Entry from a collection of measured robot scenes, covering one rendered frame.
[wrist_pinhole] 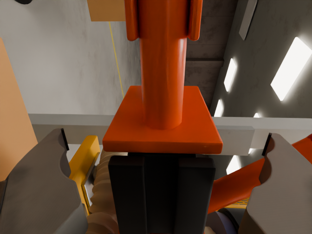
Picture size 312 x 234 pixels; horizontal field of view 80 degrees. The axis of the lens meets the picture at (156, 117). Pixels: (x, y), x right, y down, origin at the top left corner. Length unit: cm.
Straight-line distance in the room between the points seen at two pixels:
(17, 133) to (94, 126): 91
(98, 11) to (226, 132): 130
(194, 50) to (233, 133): 834
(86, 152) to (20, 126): 17
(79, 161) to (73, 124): 109
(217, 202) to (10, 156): 35
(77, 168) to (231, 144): 112
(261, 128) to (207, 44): 823
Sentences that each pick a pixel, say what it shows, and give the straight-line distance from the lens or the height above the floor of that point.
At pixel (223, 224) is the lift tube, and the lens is 30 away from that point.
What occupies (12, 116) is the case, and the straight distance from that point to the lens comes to 42.
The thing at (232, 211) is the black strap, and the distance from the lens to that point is 33.
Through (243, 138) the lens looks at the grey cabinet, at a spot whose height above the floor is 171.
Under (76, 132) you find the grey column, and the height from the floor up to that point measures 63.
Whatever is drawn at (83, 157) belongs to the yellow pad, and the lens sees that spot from 29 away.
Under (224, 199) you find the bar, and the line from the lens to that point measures 17.
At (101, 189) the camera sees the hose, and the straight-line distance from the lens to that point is 21.
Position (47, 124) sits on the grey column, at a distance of 145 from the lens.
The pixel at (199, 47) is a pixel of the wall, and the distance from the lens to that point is 942.
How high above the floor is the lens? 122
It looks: 3 degrees down
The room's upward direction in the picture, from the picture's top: 91 degrees clockwise
